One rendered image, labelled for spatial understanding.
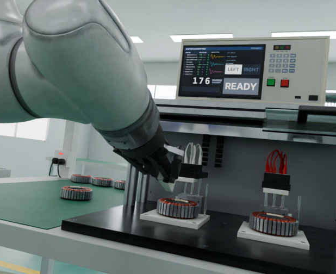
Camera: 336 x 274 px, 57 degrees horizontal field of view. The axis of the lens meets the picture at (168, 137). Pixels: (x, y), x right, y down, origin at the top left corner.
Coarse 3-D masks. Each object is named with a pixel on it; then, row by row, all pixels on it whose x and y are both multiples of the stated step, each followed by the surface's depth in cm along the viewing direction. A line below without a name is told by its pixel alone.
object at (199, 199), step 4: (180, 196) 96; (184, 196) 95; (188, 196) 95; (192, 196) 94; (196, 196) 94; (200, 196) 95; (204, 196) 97; (192, 200) 94; (196, 200) 94; (200, 200) 93; (204, 200) 97; (200, 204) 93; (200, 208) 93; (200, 212) 93
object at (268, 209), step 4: (260, 204) 91; (260, 208) 88; (264, 208) 87; (268, 208) 87; (272, 208) 87; (276, 208) 86; (280, 208) 87; (284, 208) 88; (268, 212) 87; (272, 212) 87; (276, 212) 86; (280, 212) 86; (284, 212) 86
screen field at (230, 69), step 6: (228, 66) 95; (234, 66) 95; (240, 66) 94; (246, 66) 94; (252, 66) 93; (258, 66) 93; (228, 72) 95; (234, 72) 95; (240, 72) 94; (246, 72) 93; (252, 72) 93; (258, 72) 92
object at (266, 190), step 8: (264, 176) 81; (272, 176) 80; (280, 176) 80; (288, 176) 79; (264, 184) 81; (272, 184) 80; (280, 184) 80; (288, 184) 79; (272, 192) 78; (280, 192) 77; (288, 192) 77; (264, 200) 90; (272, 200) 89
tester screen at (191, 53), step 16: (192, 48) 100; (208, 48) 98; (224, 48) 96; (240, 48) 95; (256, 48) 93; (192, 64) 99; (208, 64) 98; (224, 64) 96; (240, 64) 94; (256, 64) 93; (256, 96) 92
